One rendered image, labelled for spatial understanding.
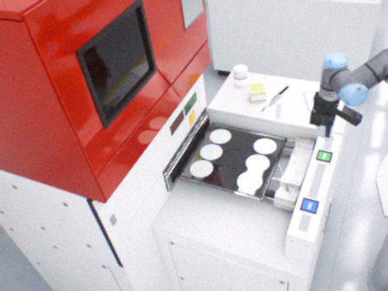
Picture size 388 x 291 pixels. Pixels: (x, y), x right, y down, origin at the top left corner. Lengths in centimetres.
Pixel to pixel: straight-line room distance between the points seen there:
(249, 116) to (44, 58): 111
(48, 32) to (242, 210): 103
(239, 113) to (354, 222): 118
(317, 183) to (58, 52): 103
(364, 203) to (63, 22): 225
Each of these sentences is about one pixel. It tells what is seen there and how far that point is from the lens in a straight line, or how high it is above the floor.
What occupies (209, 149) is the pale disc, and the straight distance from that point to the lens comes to 171.
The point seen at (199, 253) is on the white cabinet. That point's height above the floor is 73.
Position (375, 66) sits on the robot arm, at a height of 143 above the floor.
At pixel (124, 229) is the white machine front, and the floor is 97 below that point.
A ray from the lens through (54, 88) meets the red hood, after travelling 91.
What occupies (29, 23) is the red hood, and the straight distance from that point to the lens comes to 84.
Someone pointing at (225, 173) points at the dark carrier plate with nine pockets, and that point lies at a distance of 160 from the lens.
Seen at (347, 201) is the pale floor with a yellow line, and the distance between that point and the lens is 271.
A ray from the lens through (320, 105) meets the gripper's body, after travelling 142.
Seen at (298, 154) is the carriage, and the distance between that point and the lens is 171.
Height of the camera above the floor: 209
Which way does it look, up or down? 43 degrees down
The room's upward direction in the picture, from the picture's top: 9 degrees counter-clockwise
